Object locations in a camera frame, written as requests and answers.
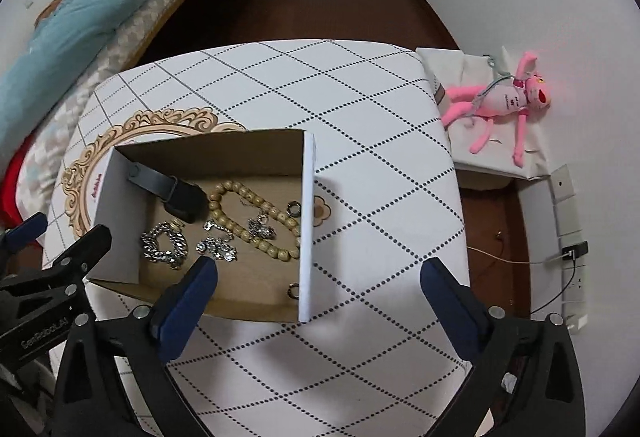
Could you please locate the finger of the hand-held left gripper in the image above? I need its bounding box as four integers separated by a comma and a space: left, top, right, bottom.
0, 212, 48, 250
30, 224, 113, 298

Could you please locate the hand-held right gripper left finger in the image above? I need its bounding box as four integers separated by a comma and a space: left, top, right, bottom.
52, 256, 219, 437

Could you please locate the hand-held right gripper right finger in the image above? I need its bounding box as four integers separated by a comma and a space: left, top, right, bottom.
420, 258, 586, 437

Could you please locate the silver chain bracelet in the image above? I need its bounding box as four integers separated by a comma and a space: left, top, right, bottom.
140, 219, 190, 270

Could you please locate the white cardboard box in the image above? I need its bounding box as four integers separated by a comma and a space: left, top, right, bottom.
85, 128, 317, 323

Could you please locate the thin silver bracelet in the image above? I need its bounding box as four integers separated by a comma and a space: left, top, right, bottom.
195, 234, 241, 263

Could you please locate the black smart band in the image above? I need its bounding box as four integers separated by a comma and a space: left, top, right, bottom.
127, 163, 208, 223

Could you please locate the wooden bead bracelet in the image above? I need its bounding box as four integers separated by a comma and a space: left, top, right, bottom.
207, 181, 301, 262

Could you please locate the silver charm chain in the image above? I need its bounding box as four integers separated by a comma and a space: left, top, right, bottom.
240, 197, 277, 240

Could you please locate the red blanket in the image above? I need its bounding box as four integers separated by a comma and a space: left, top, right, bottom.
0, 152, 26, 228

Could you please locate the black charger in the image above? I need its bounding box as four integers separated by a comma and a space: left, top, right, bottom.
560, 241, 590, 262

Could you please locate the light blue quilt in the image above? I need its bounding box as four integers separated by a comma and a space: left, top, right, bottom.
0, 0, 261, 108

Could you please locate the pink plush toy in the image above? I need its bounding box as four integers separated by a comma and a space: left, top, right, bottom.
440, 51, 551, 168

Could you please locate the brown wooden headboard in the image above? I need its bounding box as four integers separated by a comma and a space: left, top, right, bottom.
35, 0, 68, 28

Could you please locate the diamond patterned tablecloth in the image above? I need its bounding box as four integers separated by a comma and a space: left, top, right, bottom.
42, 39, 471, 437

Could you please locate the white cable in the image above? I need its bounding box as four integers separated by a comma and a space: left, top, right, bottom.
467, 244, 563, 268

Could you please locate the grey strap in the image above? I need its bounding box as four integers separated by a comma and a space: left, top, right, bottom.
472, 54, 526, 108

